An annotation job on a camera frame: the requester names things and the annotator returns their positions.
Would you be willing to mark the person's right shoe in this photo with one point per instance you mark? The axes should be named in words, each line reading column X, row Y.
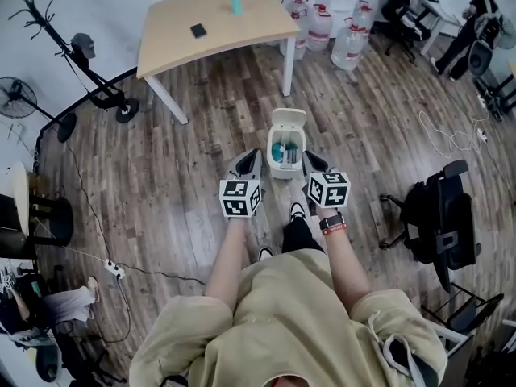
column 297, row 211

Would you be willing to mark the person's shoe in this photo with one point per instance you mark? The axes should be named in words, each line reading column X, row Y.
column 297, row 211
column 265, row 253

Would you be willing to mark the black folding chair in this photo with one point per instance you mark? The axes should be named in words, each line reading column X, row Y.
column 471, row 317

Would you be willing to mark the person's right forearm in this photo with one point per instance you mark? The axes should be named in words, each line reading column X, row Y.
column 346, row 268

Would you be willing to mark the white power strip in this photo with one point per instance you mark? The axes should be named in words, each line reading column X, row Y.
column 115, row 267

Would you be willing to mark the beige t-shirt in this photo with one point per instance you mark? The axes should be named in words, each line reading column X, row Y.
column 282, row 325

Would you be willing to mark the black trousers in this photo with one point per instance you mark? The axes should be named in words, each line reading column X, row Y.
column 300, row 236

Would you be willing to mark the black coat rack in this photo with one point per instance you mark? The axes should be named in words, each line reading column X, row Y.
column 127, row 111

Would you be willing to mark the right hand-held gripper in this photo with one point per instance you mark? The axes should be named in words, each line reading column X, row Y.
column 330, row 190

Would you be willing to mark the black floor fan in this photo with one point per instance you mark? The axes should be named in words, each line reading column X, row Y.
column 16, row 97

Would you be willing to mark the dark round fan head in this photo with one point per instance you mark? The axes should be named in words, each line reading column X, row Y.
column 48, row 363

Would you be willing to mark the white pedal trash bin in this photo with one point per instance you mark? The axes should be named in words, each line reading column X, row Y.
column 284, row 171

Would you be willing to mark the teal crumpled waste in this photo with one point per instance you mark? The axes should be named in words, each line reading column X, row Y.
column 277, row 152

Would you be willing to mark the red wristband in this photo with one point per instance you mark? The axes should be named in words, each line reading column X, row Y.
column 334, row 229

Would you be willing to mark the round table black pedestal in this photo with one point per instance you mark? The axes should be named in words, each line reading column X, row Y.
column 52, row 224

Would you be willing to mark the person's left forearm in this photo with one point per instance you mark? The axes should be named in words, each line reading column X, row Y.
column 230, row 264

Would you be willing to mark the black smartwatch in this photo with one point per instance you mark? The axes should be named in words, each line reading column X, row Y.
column 331, row 221

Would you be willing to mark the dark grey cap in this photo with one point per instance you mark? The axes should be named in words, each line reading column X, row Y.
column 84, row 46

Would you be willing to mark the person's left shoe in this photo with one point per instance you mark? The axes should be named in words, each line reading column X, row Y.
column 265, row 253

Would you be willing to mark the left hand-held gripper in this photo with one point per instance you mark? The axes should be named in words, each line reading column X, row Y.
column 240, row 198

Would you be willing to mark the light wooden desk white legs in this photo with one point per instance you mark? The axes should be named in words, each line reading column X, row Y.
column 242, row 30

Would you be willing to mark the black phone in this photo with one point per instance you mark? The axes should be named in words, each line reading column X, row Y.
column 198, row 30

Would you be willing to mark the teal bottle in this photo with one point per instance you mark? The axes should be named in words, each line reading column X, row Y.
column 236, row 0

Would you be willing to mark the black mesh office chair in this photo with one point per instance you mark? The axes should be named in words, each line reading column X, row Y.
column 439, row 220

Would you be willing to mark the grey round fan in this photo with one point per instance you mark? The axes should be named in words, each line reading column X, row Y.
column 508, row 32

